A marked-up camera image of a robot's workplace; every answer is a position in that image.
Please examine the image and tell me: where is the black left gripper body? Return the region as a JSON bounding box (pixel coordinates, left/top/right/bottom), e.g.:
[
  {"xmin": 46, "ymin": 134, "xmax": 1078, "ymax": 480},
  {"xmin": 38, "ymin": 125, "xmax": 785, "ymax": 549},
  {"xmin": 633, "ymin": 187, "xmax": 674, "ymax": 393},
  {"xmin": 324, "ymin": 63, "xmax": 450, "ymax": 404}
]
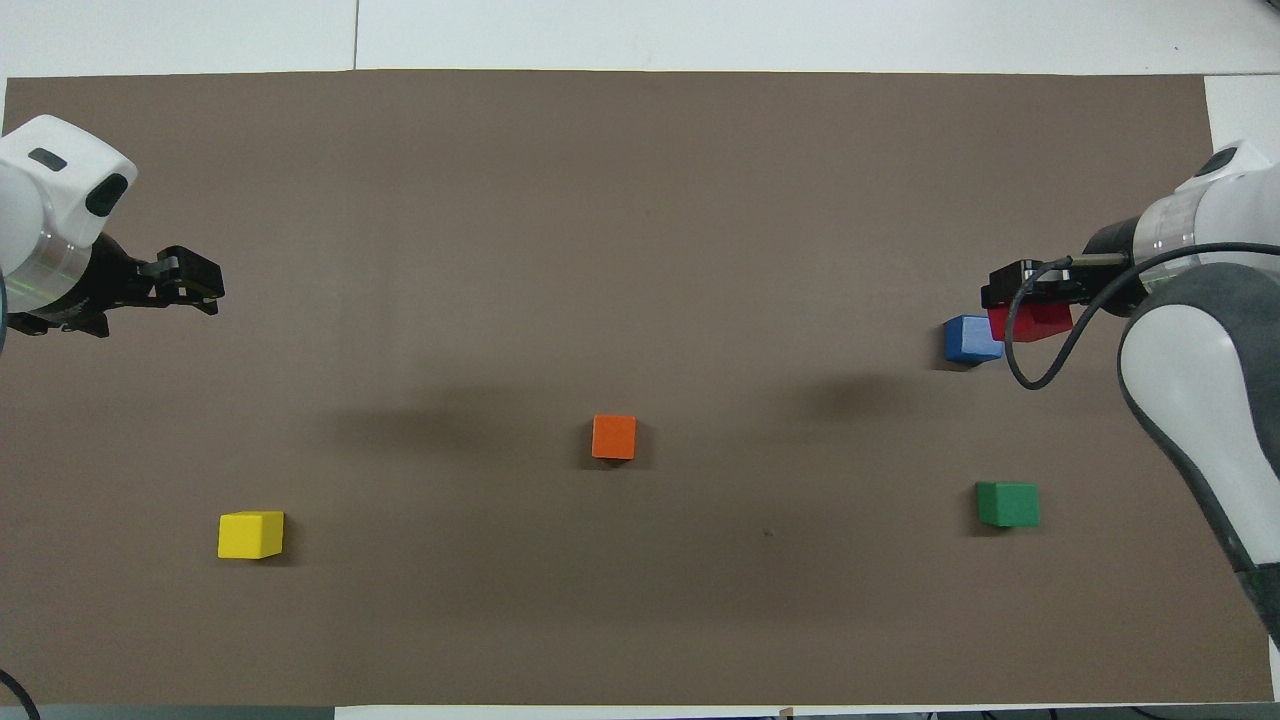
[{"xmin": 40, "ymin": 235, "xmax": 151, "ymax": 319}]

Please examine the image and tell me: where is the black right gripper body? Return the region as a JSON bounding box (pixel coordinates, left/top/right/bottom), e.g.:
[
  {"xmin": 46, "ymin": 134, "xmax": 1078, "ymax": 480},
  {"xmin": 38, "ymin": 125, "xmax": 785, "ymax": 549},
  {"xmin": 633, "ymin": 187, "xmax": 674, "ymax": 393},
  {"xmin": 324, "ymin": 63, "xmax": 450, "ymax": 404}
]
[{"xmin": 1080, "ymin": 218, "xmax": 1151, "ymax": 316}]

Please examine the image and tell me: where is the red block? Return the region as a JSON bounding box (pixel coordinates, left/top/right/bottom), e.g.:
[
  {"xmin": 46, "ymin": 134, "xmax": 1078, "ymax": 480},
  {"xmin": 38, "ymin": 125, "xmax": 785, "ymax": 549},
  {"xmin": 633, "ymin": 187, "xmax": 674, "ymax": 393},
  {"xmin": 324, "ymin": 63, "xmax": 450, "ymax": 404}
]
[{"xmin": 988, "ymin": 300, "xmax": 1073, "ymax": 344}]

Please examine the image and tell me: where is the blue block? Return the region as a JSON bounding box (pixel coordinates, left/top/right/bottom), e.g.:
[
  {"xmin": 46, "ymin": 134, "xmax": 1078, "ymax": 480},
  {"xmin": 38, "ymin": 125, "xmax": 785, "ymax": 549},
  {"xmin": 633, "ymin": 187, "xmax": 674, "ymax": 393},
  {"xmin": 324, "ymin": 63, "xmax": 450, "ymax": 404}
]
[{"xmin": 944, "ymin": 315, "xmax": 1004, "ymax": 363}]

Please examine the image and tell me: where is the green block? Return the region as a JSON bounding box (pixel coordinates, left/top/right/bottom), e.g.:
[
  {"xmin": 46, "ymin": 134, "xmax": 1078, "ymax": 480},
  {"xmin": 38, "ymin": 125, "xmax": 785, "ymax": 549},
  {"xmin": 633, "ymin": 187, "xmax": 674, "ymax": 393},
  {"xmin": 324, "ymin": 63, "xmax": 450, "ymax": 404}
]
[{"xmin": 976, "ymin": 481, "xmax": 1041, "ymax": 528}]

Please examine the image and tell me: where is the yellow block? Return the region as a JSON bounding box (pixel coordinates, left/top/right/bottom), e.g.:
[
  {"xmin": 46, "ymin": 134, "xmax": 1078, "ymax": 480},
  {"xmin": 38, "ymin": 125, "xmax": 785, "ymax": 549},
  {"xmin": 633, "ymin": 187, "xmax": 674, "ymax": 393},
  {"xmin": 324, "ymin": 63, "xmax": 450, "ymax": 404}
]
[{"xmin": 218, "ymin": 510, "xmax": 286, "ymax": 560}]

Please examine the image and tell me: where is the orange block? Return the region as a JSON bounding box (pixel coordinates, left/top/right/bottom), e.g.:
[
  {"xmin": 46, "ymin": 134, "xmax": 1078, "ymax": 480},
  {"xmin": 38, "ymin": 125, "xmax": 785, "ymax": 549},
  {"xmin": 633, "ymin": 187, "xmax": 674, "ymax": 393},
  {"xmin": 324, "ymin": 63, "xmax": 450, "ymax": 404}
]
[{"xmin": 591, "ymin": 414, "xmax": 638, "ymax": 461}]

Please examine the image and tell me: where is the brown table mat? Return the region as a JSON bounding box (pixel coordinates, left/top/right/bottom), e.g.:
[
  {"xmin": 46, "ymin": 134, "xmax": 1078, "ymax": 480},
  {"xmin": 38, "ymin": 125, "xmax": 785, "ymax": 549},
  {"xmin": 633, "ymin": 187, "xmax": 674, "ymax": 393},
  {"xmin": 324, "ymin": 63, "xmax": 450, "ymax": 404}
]
[{"xmin": 0, "ymin": 70, "xmax": 1273, "ymax": 706}]

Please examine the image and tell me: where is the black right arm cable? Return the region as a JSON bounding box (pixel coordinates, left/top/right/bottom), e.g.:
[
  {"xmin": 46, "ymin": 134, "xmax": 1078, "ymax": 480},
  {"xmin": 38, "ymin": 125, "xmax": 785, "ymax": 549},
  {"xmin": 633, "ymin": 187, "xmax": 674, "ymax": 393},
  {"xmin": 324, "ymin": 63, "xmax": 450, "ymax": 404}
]
[{"xmin": 1005, "ymin": 243, "xmax": 1280, "ymax": 391}]

